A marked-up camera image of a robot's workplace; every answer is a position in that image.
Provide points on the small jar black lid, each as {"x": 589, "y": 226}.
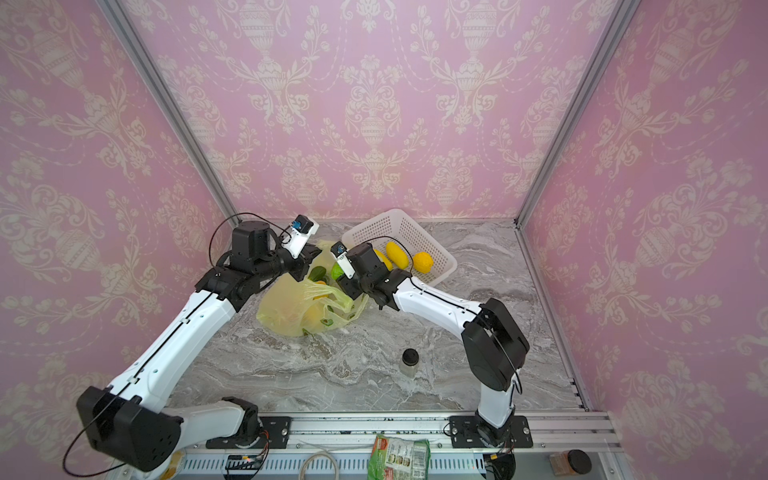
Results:
{"x": 409, "y": 362}

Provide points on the green fruit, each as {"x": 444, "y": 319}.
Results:
{"x": 337, "y": 272}

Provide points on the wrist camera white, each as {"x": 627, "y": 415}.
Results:
{"x": 339, "y": 252}
{"x": 298, "y": 234}

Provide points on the green snack packet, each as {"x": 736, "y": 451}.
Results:
{"x": 395, "y": 458}

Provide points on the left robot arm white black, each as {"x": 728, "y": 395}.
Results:
{"x": 129, "y": 420}

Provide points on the aluminium corner post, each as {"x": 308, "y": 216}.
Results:
{"x": 617, "y": 25}
{"x": 117, "y": 17}

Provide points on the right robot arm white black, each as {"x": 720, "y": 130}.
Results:
{"x": 494, "y": 344}

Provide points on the aluminium front rail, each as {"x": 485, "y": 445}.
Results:
{"x": 339, "y": 445}

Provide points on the yellow lemon fruit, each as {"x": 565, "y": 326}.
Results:
{"x": 423, "y": 262}

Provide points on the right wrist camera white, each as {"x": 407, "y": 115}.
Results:
{"x": 339, "y": 252}

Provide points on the aluminium corner post left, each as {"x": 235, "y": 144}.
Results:
{"x": 117, "y": 17}

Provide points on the brown jar black lid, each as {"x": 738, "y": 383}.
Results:
{"x": 570, "y": 463}

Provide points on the long yellow mango fruit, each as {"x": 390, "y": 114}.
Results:
{"x": 397, "y": 255}

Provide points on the white plastic perforated basket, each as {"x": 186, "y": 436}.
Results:
{"x": 395, "y": 223}

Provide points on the aluminium corner post right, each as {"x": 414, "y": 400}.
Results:
{"x": 617, "y": 25}

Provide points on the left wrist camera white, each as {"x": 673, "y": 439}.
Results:
{"x": 298, "y": 234}

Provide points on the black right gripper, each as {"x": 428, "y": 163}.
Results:
{"x": 351, "y": 282}

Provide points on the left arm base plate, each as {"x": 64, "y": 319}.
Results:
{"x": 273, "y": 431}

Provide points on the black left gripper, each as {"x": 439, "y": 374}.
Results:
{"x": 304, "y": 259}

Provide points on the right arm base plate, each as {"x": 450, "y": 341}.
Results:
{"x": 470, "y": 431}

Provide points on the yellow-green plastic bag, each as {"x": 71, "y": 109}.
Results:
{"x": 314, "y": 305}

